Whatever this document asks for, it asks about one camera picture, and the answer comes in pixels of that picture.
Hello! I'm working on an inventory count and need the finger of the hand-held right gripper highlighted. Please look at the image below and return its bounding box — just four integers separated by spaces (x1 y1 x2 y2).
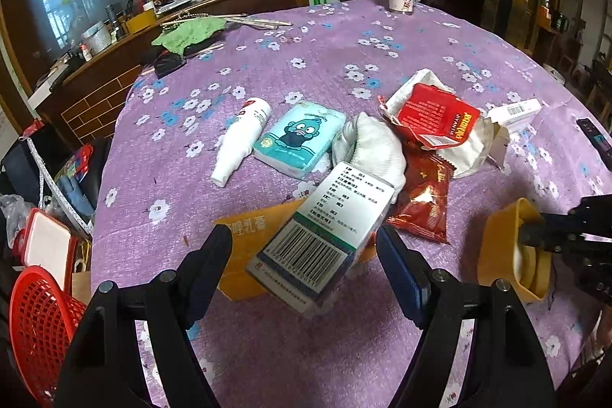
568 194 612 218
519 212 612 253

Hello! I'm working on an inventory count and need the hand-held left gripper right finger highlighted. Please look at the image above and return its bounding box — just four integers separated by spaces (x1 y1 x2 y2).
375 224 558 408

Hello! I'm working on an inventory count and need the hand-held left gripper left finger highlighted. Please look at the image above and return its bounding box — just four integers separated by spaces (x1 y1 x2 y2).
52 224 233 408

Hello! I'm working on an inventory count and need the yellow tape dispenser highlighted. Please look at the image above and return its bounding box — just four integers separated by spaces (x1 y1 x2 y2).
478 197 553 301

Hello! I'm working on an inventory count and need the white medicine box with barcode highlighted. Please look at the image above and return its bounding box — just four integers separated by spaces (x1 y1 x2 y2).
245 163 396 319

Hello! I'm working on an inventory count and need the white tube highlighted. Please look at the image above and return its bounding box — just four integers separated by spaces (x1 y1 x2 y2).
211 97 272 188

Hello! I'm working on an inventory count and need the red plastic basket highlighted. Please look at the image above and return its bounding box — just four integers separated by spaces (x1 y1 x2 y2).
8 265 89 408

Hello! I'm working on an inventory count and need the flat yellow box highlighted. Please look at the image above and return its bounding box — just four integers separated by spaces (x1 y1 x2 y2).
213 198 378 301

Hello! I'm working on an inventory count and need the black remote control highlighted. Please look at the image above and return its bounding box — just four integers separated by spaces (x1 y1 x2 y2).
576 116 612 172

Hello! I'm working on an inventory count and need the red snack wrapper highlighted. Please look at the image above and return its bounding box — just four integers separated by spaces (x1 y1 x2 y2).
385 140 452 245

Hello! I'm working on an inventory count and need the torn white paper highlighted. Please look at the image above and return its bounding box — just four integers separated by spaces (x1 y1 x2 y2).
385 68 510 179

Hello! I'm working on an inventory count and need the white glove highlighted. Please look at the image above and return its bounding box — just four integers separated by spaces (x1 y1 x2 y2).
331 112 407 198

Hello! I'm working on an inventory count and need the small white barcode box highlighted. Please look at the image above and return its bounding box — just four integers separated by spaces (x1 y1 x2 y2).
485 98 543 136

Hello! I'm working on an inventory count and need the teal cartoon tissue pack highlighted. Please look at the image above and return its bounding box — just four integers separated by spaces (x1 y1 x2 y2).
252 99 346 179

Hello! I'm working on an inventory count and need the torn red carton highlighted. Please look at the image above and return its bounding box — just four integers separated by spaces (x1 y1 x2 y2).
378 83 481 151

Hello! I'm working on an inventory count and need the colourful bag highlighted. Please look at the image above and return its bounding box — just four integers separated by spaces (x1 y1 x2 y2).
52 145 96 222

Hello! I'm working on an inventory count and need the red-lidded white container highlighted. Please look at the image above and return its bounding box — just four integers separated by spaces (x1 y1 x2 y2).
12 208 80 294

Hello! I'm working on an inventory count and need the white measuring tape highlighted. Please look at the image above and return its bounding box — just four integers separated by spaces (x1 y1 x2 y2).
28 135 94 229

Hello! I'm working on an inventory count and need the black pouch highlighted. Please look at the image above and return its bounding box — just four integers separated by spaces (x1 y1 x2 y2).
153 50 187 79

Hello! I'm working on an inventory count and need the purple floral tablecloth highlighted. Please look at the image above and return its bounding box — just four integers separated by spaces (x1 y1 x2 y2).
91 0 612 408

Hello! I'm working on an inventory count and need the thin wooden stick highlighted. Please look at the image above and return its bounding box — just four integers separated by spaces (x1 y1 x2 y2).
184 43 225 57

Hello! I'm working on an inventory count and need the wooden counter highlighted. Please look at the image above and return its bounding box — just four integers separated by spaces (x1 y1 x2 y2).
26 0 297 151

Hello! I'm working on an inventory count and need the clear plastic bag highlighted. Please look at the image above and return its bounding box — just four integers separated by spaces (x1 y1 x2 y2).
0 193 36 241

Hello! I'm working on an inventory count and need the green cloth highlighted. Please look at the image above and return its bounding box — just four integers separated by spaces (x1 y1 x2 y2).
151 17 226 55

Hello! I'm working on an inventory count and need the black case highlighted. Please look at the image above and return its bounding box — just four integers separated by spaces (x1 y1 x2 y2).
0 121 63 208

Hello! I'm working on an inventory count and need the yellow box on counter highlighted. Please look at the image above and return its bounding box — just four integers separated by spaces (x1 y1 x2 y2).
125 10 158 33

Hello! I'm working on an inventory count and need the bead chain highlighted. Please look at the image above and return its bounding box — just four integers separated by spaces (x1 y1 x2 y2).
160 9 211 29

